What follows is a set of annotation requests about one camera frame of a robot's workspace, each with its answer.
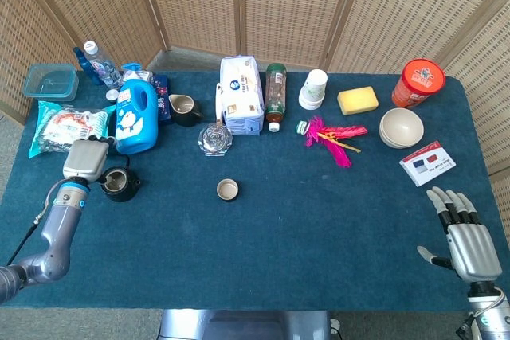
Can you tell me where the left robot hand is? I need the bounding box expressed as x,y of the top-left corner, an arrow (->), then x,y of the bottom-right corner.
62,135 -> 116,184

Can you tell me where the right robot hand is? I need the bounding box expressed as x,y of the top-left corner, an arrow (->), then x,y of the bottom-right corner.
417,186 -> 504,283

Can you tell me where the black teapot with handle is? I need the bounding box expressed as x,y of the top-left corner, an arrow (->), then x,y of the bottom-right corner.
97,154 -> 143,203

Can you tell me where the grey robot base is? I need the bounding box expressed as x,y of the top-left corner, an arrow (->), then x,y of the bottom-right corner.
158,310 -> 334,340

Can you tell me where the teal snack bag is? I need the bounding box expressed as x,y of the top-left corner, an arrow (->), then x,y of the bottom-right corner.
27,100 -> 117,159

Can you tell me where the blue detergent jug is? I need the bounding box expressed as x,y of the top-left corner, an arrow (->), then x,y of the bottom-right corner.
114,78 -> 159,155

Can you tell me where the clear plastic food container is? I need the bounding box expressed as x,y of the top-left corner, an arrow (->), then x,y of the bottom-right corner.
22,64 -> 80,102

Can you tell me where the blue plastic bottle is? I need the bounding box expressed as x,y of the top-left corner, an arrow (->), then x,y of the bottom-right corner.
73,46 -> 105,86

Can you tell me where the clear water bottle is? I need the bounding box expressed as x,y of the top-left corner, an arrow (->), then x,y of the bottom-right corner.
83,40 -> 123,90

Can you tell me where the white card pack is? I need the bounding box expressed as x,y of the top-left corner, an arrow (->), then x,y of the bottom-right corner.
398,140 -> 457,188

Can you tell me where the dark blue box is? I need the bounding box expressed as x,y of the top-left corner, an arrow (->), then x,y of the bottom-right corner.
153,74 -> 173,125

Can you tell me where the small white blue packet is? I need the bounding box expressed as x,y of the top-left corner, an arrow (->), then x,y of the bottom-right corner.
121,62 -> 155,84

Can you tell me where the black ceramic pitcher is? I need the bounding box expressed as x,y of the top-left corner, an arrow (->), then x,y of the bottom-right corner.
168,93 -> 204,127

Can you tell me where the beige bowl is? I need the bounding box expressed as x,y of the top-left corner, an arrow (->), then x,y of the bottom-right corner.
379,128 -> 423,150
379,107 -> 426,145

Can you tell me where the crumpled clear glass bowl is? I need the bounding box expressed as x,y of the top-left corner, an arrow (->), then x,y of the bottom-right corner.
198,120 -> 233,158

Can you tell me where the black teacup beige inside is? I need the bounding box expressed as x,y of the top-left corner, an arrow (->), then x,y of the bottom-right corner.
216,178 -> 240,203

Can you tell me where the white tissue pack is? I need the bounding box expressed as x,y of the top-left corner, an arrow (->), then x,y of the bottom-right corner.
214,55 -> 266,136

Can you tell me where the orange canister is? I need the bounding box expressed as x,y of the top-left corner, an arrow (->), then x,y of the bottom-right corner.
391,58 -> 446,109

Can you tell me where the colourful feather shuttlecock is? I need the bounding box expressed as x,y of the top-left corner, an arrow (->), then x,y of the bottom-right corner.
295,115 -> 368,170

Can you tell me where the yellow sponge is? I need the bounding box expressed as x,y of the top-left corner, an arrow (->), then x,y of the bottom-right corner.
337,85 -> 380,116

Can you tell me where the blue table cloth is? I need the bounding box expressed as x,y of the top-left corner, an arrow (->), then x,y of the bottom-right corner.
0,71 -> 499,313

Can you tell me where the brown tea bottle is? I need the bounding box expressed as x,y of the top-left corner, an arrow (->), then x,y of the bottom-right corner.
265,62 -> 288,133

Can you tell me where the paper cup stack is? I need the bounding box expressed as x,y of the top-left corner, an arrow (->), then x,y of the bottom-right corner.
298,68 -> 328,111

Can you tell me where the woven folding screen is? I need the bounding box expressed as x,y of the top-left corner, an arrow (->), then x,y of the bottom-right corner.
0,0 -> 510,245

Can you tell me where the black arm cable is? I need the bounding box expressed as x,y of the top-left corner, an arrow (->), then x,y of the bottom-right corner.
6,190 -> 57,268

